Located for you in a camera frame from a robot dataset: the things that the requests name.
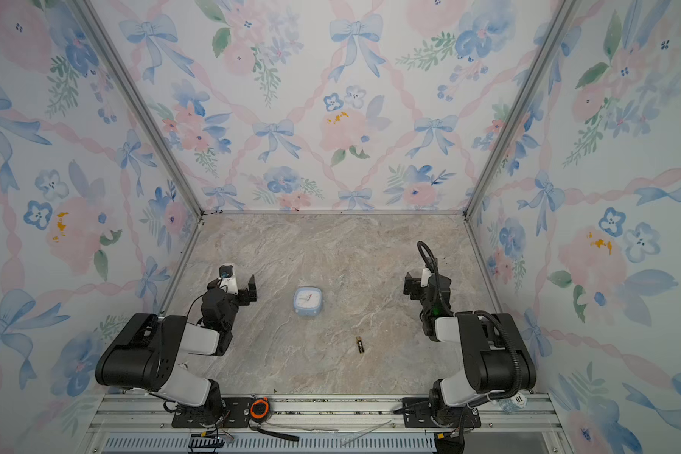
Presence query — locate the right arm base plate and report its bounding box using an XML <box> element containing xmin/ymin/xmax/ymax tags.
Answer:
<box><xmin>393</xmin><ymin>397</ymin><xmax>482</xmax><ymax>429</ymax></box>

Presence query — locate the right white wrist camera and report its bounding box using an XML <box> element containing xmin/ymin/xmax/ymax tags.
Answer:
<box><xmin>419</xmin><ymin>268</ymin><xmax>434</xmax><ymax>289</ymax></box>

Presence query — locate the aluminium front rail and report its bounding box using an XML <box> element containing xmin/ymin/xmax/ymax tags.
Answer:
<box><xmin>86</xmin><ymin>393</ymin><xmax>563</xmax><ymax>433</ymax></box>

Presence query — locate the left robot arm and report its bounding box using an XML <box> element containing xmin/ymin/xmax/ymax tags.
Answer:
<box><xmin>96</xmin><ymin>266</ymin><xmax>257</xmax><ymax>410</ymax></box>

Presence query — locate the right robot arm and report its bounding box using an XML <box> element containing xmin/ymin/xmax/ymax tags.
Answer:
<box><xmin>403</xmin><ymin>269</ymin><xmax>537</xmax><ymax>414</ymax></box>

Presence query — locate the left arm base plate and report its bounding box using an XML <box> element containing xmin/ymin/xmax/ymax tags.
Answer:
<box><xmin>171</xmin><ymin>396</ymin><xmax>253</xmax><ymax>429</ymax></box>

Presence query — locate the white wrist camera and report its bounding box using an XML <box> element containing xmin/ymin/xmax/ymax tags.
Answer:
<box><xmin>419</xmin><ymin>268</ymin><xmax>434</xmax><ymax>289</ymax></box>
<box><xmin>219</xmin><ymin>264</ymin><xmax>238</xmax><ymax>295</ymax></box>

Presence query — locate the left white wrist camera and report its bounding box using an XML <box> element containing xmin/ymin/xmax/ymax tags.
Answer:
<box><xmin>219</xmin><ymin>264</ymin><xmax>238</xmax><ymax>295</ymax></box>

